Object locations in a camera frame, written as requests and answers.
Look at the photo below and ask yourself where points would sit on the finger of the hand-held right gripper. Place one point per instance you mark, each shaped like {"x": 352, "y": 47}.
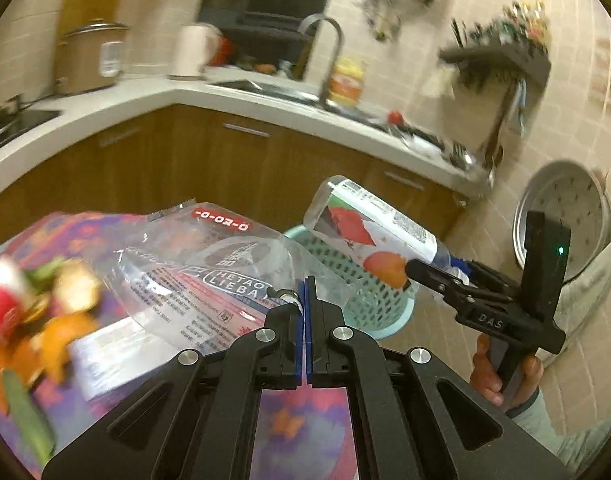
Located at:
{"x": 435, "y": 280}
{"x": 495, "y": 285}

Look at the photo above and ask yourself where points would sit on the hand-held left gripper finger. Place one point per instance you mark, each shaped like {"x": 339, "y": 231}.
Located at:
{"x": 310, "y": 350}
{"x": 300, "y": 350}

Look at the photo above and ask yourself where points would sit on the light green plastic wastebasket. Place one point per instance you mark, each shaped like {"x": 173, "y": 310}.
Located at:
{"x": 375, "y": 305}

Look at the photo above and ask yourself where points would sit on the clear plastic bottle fruit label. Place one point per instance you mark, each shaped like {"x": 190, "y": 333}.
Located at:
{"x": 365, "y": 220}

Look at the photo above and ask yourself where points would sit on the clear printed plastic bag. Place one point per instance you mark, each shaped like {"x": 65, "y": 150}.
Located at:
{"x": 185, "y": 270}

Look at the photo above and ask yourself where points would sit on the green orange wrapper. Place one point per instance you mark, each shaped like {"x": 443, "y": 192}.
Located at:
{"x": 25, "y": 420}

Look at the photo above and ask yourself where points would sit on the person's right forearm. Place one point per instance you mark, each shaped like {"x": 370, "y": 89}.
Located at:
{"x": 550, "y": 435}

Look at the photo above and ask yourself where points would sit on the person's right hand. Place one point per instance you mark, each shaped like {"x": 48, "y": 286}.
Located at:
{"x": 485, "y": 375}

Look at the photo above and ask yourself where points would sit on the perforated metal steamer pot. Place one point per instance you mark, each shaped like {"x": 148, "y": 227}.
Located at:
{"x": 565, "y": 200}

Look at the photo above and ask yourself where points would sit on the red tomato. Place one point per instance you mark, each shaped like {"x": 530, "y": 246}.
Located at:
{"x": 396, "y": 117}

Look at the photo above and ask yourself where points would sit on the wooden kitchen cabinet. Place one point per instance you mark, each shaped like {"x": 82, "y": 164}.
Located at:
{"x": 210, "y": 160}

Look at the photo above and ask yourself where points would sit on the yellow plastic jar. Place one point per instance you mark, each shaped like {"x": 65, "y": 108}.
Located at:
{"x": 348, "y": 82}

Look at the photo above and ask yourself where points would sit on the orange peel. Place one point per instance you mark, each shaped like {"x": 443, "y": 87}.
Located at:
{"x": 60, "y": 340}

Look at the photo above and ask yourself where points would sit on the steel kitchen faucet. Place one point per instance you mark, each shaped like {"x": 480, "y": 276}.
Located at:
{"x": 335, "y": 50}

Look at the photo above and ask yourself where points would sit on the steel kitchen sink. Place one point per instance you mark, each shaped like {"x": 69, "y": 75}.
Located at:
{"x": 265, "y": 89}

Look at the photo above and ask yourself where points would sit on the red and white wrapper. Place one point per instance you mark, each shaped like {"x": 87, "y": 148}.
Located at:
{"x": 5, "y": 300}

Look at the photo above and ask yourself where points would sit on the white kitchen countertop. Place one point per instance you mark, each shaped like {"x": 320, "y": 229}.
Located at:
{"x": 135, "y": 92}

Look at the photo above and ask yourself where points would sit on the white electric kettle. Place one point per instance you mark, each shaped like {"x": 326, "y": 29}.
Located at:
{"x": 190, "y": 50}

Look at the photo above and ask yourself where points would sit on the steel rice cooker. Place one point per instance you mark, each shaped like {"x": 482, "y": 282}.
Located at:
{"x": 85, "y": 60}

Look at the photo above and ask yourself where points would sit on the black gas stove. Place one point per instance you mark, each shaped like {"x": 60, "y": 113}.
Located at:
{"x": 15, "y": 122}

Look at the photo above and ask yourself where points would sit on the wooden cutting board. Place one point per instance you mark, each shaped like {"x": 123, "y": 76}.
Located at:
{"x": 85, "y": 5}

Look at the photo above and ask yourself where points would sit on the black wall utensil rack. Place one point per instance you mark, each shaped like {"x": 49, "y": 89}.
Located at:
{"x": 505, "y": 55}

